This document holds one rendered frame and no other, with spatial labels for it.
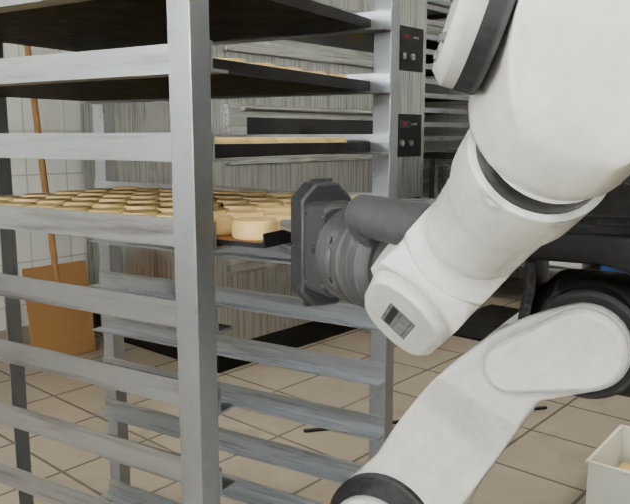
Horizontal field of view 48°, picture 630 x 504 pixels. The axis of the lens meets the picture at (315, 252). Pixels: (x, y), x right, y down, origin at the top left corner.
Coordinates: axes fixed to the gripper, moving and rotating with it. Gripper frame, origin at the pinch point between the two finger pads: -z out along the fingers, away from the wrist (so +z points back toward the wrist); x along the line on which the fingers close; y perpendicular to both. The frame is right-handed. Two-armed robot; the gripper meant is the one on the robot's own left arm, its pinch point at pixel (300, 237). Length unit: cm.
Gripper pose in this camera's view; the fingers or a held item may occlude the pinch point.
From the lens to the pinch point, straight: 73.6
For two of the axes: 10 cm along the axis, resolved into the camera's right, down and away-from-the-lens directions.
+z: 4.8, 1.4, -8.6
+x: 0.0, -9.9, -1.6
